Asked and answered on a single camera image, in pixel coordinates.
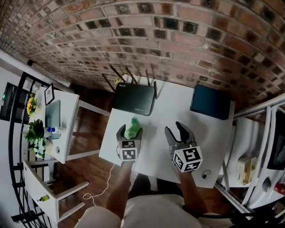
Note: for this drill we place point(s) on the black wifi router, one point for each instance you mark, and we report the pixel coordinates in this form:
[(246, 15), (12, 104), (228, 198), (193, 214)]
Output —
[(134, 98)]

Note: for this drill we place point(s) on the white side table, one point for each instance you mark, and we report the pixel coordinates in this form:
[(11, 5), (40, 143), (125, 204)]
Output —
[(64, 124)]

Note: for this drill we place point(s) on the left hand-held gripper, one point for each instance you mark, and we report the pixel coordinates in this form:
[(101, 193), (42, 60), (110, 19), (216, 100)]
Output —
[(127, 150)]

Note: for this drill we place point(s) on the red can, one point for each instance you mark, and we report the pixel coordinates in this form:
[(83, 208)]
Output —
[(280, 189)]

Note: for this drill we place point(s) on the dark blue box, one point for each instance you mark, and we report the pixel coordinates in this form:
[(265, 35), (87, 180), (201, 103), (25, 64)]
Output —
[(210, 102)]

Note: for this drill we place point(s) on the person's left forearm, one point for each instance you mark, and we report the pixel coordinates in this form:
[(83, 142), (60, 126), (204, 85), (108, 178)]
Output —
[(119, 187)]

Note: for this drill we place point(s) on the person's right forearm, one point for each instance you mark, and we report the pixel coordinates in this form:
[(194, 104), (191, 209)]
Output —
[(193, 193)]

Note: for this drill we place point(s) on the black picture frame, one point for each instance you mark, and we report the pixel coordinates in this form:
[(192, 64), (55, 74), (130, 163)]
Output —
[(49, 94)]

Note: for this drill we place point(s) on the green potted plant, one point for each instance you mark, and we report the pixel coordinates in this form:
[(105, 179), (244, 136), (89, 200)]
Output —
[(35, 131)]

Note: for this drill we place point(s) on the black metal railing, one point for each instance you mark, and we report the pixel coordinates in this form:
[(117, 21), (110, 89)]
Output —
[(17, 142)]

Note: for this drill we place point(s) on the white flower bouquet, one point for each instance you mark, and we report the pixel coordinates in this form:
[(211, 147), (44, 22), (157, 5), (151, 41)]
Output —
[(39, 147)]

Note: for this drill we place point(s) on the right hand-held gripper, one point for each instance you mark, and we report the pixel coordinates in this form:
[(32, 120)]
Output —
[(186, 155)]

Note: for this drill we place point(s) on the white work table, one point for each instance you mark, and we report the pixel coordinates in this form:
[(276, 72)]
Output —
[(160, 120)]

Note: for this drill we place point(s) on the white metal shelf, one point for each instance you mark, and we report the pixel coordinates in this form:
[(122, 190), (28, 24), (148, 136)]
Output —
[(256, 155)]

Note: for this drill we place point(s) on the beige cardboard box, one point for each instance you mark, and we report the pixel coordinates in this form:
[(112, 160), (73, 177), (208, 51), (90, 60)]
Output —
[(248, 169)]

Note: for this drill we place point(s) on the blue cap spray bottle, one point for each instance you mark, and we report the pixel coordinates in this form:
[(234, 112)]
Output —
[(53, 129)]

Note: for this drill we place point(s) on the person's beige shorts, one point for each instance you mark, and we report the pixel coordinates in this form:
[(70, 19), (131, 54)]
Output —
[(142, 213)]

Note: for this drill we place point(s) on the small green bottle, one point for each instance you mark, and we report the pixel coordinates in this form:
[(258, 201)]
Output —
[(44, 198)]

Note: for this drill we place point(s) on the yellow sunflower bouquet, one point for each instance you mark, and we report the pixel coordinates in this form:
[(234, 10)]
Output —
[(31, 106)]

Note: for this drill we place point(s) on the green plastic bottle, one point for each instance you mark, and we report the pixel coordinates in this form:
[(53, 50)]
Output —
[(132, 128)]

